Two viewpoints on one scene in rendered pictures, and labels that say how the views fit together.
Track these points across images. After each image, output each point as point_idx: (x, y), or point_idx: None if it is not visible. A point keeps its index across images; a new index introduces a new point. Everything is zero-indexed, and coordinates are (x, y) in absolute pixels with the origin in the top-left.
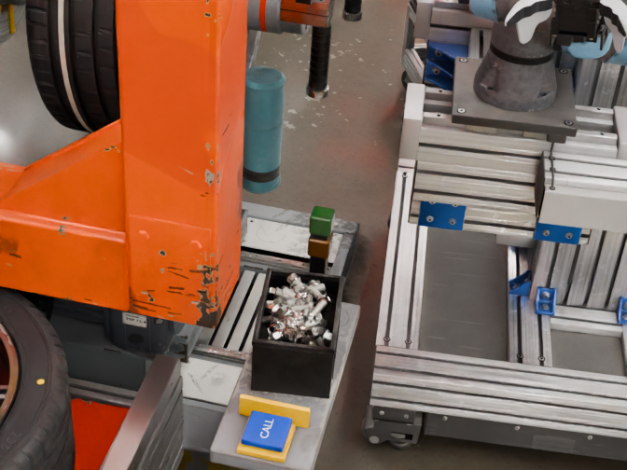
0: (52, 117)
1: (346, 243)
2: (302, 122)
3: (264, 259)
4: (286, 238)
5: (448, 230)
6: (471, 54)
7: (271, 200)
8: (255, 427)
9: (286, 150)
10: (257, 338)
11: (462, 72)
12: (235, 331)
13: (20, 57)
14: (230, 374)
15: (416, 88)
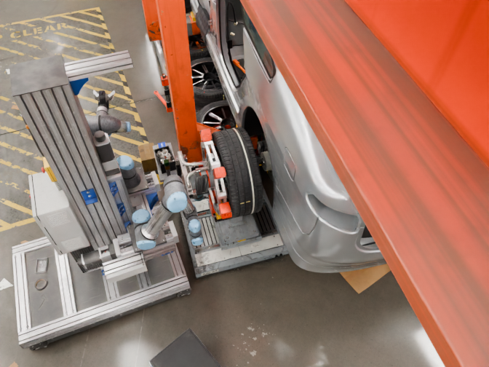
0: (321, 285)
1: (194, 263)
2: (247, 333)
3: (212, 245)
4: (211, 256)
5: (162, 258)
6: (151, 215)
7: (231, 284)
8: (164, 144)
9: (241, 312)
10: (168, 146)
11: (145, 181)
12: (206, 223)
13: (365, 312)
14: (198, 209)
15: (156, 182)
